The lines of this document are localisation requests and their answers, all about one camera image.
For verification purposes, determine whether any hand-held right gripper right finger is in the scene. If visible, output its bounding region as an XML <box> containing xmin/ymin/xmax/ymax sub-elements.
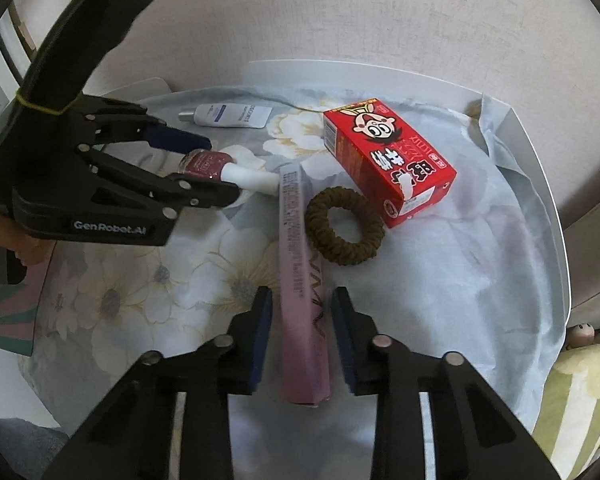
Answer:
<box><xmin>331</xmin><ymin>286</ymin><xmax>563</xmax><ymax>480</ymax></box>

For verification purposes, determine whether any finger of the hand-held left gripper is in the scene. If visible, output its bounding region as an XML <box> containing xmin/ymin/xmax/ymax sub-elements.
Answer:
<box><xmin>77</xmin><ymin>147</ymin><xmax>242</xmax><ymax>221</ymax></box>
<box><xmin>77</xmin><ymin>95</ymin><xmax>212</xmax><ymax>156</ymax></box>

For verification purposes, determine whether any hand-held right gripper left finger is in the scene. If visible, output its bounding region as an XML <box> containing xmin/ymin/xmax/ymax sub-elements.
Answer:
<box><xmin>42</xmin><ymin>286</ymin><xmax>274</xmax><ymax>480</ymax></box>

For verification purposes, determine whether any red nail polish bottle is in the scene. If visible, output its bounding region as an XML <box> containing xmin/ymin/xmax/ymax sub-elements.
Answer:
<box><xmin>180</xmin><ymin>149</ymin><xmax>281</xmax><ymax>196</ymax></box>

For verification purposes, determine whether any long pink box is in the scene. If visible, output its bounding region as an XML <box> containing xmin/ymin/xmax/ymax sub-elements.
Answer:
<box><xmin>277</xmin><ymin>162</ymin><xmax>333</xmax><ymax>406</ymax></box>

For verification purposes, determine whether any pink striped cardboard box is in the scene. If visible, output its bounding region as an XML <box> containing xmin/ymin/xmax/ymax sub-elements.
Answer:
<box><xmin>0</xmin><ymin>245</ymin><xmax>56</xmax><ymax>358</ymax></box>

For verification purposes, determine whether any white squeeze tube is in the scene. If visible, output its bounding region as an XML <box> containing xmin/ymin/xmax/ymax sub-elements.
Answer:
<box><xmin>177</xmin><ymin>103</ymin><xmax>273</xmax><ymax>130</ymax></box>

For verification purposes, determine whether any brown scrunchie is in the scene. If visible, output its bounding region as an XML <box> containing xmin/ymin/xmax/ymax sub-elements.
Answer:
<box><xmin>304</xmin><ymin>186</ymin><xmax>385</xmax><ymax>265</ymax></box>

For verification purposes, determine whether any floral table cloth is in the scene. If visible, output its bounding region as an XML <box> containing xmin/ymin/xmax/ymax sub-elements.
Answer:
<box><xmin>17</xmin><ymin>82</ymin><xmax>571</xmax><ymax>480</ymax></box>

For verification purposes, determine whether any red cartoon carton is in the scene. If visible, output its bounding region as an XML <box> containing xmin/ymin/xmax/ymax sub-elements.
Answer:
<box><xmin>323</xmin><ymin>99</ymin><xmax>457</xmax><ymax>229</ymax></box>

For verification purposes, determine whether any small plush toy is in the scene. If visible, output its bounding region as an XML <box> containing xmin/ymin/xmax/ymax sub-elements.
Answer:
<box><xmin>565</xmin><ymin>322</ymin><xmax>595</xmax><ymax>348</ymax></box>

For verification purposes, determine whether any grey fleece clothing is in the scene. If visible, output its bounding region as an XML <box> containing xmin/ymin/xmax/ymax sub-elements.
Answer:
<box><xmin>0</xmin><ymin>407</ymin><xmax>71</xmax><ymax>480</ymax></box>

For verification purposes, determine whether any floral striped cushion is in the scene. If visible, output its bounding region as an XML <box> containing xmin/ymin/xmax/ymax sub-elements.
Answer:
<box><xmin>530</xmin><ymin>342</ymin><xmax>600</xmax><ymax>461</ymax></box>

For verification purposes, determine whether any white table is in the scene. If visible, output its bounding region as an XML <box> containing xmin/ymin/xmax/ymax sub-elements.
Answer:
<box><xmin>0</xmin><ymin>60</ymin><xmax>573</xmax><ymax>480</ymax></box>

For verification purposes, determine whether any grey sofa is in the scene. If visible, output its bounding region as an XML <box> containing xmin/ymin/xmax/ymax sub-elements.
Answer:
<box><xmin>560</xmin><ymin>200</ymin><xmax>600</xmax><ymax>331</ymax></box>

